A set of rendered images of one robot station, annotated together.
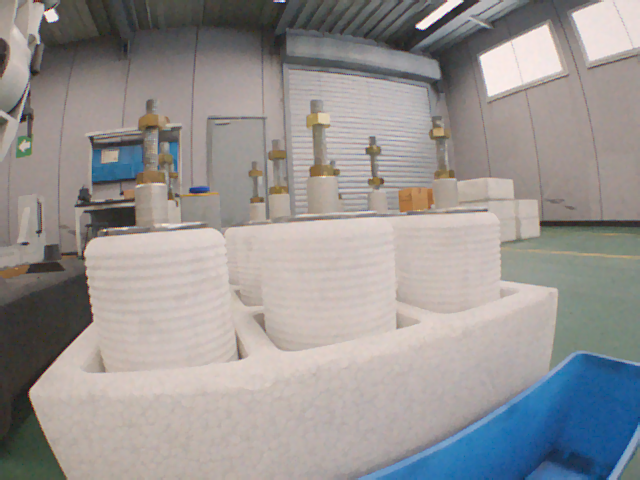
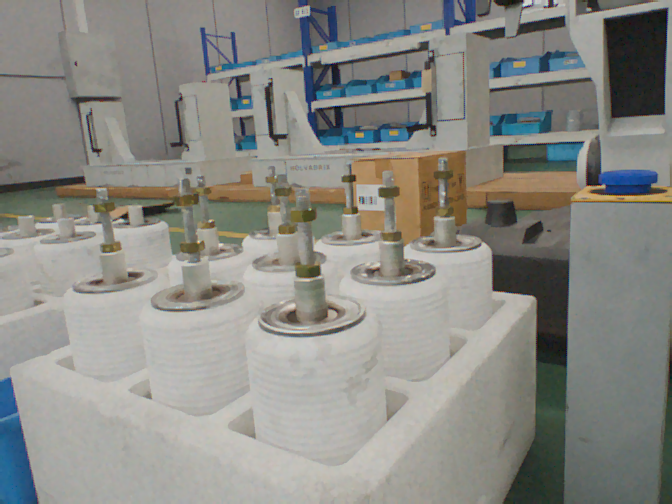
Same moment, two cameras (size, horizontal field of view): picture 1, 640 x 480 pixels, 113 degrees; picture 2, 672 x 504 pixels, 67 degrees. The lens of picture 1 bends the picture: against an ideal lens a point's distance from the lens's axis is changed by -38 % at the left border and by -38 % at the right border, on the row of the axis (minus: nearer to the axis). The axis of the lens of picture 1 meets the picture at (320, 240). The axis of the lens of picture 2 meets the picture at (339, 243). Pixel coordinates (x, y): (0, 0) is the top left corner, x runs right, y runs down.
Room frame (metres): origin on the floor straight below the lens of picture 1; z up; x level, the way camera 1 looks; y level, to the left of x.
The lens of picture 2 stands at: (0.80, -0.19, 0.37)
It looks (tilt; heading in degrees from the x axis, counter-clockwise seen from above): 12 degrees down; 147
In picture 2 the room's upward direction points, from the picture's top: 4 degrees counter-clockwise
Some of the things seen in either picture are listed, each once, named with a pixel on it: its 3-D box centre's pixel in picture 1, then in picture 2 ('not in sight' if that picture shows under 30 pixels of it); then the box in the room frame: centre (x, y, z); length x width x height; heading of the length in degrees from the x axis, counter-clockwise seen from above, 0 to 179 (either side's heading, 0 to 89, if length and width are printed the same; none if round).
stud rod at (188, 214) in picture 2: (374, 167); (189, 224); (0.39, -0.07, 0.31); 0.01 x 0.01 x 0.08
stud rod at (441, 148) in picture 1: (442, 156); (107, 228); (0.28, -0.11, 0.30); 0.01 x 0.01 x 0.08
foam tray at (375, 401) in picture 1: (292, 368); (303, 406); (0.35, 0.04, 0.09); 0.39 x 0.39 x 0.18; 22
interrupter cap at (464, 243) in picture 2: not in sight; (445, 244); (0.41, 0.19, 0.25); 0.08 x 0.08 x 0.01
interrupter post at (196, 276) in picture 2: (377, 206); (197, 280); (0.39, -0.07, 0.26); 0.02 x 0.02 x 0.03
